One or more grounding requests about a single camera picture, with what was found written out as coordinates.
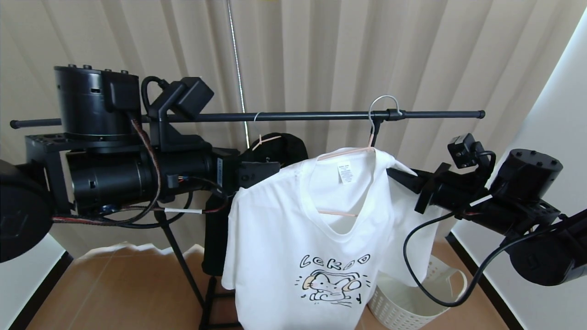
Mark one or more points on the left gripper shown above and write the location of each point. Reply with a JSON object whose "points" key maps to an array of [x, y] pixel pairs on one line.
{"points": [[119, 178]]}

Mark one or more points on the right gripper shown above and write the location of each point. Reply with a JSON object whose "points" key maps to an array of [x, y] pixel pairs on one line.
{"points": [[463, 201]]}

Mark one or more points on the pink clothes hanger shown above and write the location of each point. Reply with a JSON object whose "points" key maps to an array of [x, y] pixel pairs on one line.
{"points": [[268, 140], [337, 213]]}

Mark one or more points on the white printed T-shirt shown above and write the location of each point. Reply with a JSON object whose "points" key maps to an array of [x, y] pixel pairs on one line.
{"points": [[284, 238]]}

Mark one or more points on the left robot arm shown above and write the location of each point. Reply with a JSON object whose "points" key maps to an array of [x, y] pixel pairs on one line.
{"points": [[91, 101]]}

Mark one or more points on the white laundry basket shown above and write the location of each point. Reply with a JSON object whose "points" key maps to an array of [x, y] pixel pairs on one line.
{"points": [[412, 311]]}

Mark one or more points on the black clothes rack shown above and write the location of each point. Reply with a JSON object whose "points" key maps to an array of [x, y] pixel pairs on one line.
{"points": [[321, 115]]}

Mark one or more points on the black shorts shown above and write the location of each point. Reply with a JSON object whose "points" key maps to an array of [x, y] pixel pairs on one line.
{"points": [[284, 151]]}

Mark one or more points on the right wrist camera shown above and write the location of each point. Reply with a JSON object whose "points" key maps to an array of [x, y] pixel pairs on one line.
{"points": [[463, 149]]}

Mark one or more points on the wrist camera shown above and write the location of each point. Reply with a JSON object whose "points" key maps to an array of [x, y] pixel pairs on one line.
{"points": [[192, 91], [463, 149]]}

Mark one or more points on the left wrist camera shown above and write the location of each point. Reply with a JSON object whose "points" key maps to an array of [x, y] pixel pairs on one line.
{"points": [[192, 91]]}

